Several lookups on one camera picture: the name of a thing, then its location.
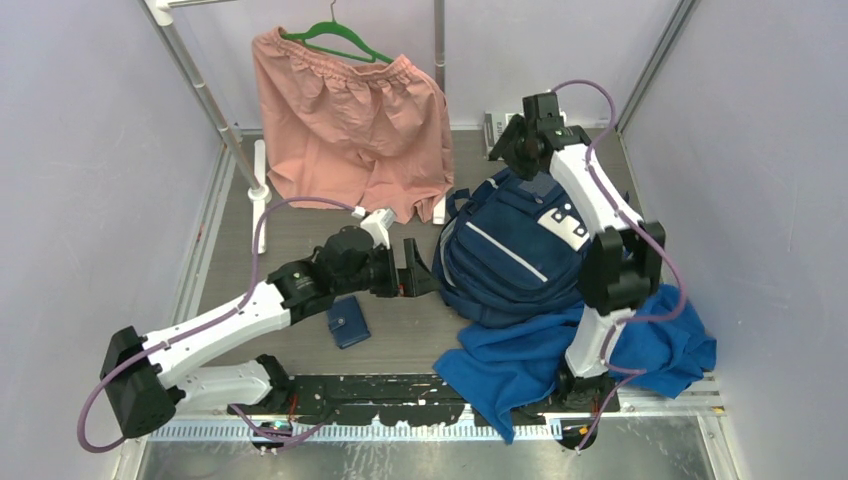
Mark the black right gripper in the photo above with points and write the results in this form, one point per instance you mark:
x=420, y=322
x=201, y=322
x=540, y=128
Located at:
x=507, y=147

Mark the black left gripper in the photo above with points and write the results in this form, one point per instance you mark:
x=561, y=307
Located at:
x=418, y=279

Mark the navy blue backpack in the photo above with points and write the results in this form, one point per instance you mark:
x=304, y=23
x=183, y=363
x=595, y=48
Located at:
x=511, y=250

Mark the grey magazine stack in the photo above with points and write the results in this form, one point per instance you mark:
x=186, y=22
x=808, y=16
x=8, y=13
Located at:
x=497, y=126

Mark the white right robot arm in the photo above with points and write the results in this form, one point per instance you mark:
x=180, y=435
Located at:
x=622, y=264

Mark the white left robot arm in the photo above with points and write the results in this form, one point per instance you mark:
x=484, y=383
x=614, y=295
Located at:
x=149, y=378

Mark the small blue wallet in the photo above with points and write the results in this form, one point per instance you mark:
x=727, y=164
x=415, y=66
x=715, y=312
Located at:
x=346, y=323

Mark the blue cloth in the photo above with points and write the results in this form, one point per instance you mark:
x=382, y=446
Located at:
x=499, y=370

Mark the pink shorts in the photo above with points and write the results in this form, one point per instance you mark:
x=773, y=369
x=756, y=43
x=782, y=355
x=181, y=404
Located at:
x=376, y=136

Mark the metal clothes rack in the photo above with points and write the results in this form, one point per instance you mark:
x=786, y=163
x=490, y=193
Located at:
x=254, y=169

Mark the green clothes hanger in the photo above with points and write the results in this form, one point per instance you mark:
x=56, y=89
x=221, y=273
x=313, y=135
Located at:
x=355, y=48

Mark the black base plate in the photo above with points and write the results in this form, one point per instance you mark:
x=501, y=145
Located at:
x=416, y=399

